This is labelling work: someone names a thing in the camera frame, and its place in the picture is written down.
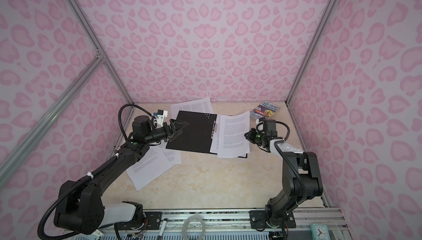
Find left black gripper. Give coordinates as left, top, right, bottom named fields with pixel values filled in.
left=145, top=120, right=187, bottom=145

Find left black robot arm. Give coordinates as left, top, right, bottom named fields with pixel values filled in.
left=53, top=115, right=189, bottom=234

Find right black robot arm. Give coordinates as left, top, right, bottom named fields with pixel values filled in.
left=245, top=119, right=323, bottom=228

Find colourful paperback book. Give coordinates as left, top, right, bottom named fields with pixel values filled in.
left=250, top=101, right=280, bottom=120

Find back printed paper sheet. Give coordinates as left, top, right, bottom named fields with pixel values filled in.
left=170, top=97, right=214, bottom=119

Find white marker pen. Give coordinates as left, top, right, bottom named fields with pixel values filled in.
left=158, top=219, right=168, bottom=240

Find teal desk clock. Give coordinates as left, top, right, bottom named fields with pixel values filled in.
left=310, top=224, right=331, bottom=240

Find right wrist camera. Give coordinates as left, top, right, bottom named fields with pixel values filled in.
left=263, top=119, right=277, bottom=135

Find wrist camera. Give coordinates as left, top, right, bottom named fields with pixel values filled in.
left=263, top=119, right=277, bottom=135
left=152, top=109, right=168, bottom=128

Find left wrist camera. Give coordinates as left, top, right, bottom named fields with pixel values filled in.
left=152, top=109, right=168, bottom=128

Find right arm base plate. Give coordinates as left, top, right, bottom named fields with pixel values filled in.
left=248, top=210, right=297, bottom=230

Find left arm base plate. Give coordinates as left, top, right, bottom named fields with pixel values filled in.
left=130, top=211, right=163, bottom=231

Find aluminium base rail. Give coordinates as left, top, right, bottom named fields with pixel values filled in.
left=60, top=207, right=352, bottom=240

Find left black corrugated cable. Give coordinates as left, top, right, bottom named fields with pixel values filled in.
left=37, top=104, right=154, bottom=240

